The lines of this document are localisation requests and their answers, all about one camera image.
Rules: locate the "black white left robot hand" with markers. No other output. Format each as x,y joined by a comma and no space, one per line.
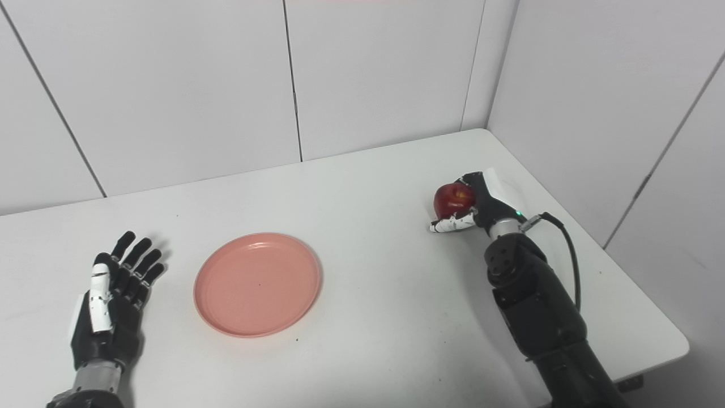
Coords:
122,323

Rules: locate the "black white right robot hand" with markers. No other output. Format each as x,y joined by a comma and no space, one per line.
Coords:
493,204

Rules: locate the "red apple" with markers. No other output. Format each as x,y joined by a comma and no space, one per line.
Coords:
450,198

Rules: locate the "pink plate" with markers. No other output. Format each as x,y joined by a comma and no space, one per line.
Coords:
257,285

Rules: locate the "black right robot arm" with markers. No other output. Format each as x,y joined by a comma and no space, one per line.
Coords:
538,311

